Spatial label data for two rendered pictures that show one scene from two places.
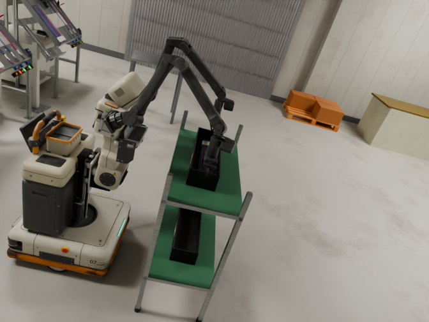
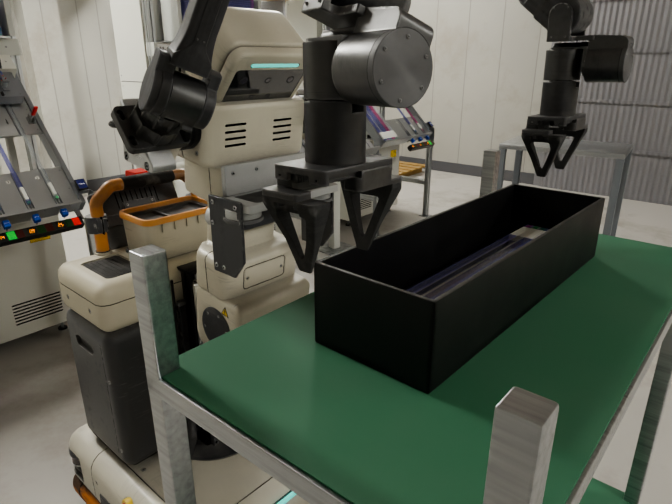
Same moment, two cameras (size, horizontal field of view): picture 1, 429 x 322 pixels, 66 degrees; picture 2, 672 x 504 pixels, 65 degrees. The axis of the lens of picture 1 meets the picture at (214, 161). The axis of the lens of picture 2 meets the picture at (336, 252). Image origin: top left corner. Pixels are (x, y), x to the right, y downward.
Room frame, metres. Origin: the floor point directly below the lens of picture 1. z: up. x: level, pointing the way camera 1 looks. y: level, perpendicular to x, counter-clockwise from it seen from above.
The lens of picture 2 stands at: (1.18, -0.34, 1.29)
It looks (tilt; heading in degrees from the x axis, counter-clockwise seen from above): 20 degrees down; 48
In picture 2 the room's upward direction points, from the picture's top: straight up
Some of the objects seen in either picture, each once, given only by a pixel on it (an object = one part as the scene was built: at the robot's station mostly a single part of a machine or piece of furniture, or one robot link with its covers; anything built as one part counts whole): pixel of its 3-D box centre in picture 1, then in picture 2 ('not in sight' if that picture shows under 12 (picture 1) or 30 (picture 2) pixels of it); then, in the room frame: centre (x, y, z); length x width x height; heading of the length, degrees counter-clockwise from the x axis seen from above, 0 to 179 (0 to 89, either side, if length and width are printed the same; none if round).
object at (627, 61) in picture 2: (225, 100); (592, 42); (2.08, 0.05, 1.32); 0.11 x 0.09 x 0.12; 98
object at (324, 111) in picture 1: (312, 110); not in sight; (6.55, -1.57, 0.20); 1.06 x 0.73 x 0.40; 98
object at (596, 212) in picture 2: (205, 156); (483, 258); (1.85, 0.06, 1.01); 0.57 x 0.17 x 0.11; 6
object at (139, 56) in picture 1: (154, 87); (556, 206); (4.44, 1.13, 0.40); 0.70 x 0.45 x 0.80; 105
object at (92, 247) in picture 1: (75, 226); (219, 459); (1.76, 0.83, 0.16); 0.67 x 0.64 x 0.25; 96
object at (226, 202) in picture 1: (192, 212); (466, 498); (1.84, 0.04, 0.55); 0.91 x 0.46 x 1.10; 8
